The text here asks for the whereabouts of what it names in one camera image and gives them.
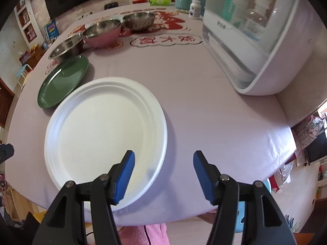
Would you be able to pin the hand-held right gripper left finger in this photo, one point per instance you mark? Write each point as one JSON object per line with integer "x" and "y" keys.
{"x": 125, "y": 176}

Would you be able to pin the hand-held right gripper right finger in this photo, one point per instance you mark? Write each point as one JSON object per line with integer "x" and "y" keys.
{"x": 201, "y": 176}

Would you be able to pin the white plate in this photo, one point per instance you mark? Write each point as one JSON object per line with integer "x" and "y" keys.
{"x": 102, "y": 132}

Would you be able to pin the green plate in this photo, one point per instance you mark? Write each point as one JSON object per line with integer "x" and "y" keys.
{"x": 61, "y": 84}

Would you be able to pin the plain steel bowl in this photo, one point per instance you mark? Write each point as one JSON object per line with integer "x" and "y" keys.
{"x": 65, "y": 47}

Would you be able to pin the pink steel bowl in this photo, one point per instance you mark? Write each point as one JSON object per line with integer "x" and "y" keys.
{"x": 102, "y": 40}

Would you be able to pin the patterned steel bowl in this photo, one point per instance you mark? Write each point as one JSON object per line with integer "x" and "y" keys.
{"x": 139, "y": 21}

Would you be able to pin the brown wooden door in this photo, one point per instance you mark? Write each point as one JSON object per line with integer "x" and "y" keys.
{"x": 5, "y": 102}

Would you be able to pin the light blue plastic stool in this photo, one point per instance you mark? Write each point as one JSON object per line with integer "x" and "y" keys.
{"x": 240, "y": 222}

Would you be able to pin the pink clothing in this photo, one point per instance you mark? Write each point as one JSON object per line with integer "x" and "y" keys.
{"x": 138, "y": 234}

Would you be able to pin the printed lilac tablecloth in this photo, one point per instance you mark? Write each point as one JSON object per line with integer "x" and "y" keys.
{"x": 204, "y": 107}

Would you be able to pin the small blue white stool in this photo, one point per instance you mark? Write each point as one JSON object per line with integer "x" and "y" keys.
{"x": 23, "y": 71}

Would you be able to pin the wooden sideboard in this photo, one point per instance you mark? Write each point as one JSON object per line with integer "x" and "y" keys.
{"x": 35, "y": 56}

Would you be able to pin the colourful blue box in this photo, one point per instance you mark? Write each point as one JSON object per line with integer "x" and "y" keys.
{"x": 51, "y": 30}

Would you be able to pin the white cabinet with clear cover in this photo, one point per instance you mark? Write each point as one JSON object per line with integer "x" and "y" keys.
{"x": 281, "y": 63}

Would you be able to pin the white pill bottle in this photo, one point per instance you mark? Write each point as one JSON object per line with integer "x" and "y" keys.
{"x": 195, "y": 10}

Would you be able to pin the clear plastic bottle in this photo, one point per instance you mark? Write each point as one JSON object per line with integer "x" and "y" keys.
{"x": 256, "y": 17}

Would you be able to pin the black appliance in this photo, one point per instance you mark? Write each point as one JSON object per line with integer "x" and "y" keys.
{"x": 111, "y": 5}

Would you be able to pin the white bottle teal label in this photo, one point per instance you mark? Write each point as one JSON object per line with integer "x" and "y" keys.
{"x": 236, "y": 0}

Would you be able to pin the white wall shelf unit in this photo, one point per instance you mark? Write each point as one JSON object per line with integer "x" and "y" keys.
{"x": 25, "y": 20}

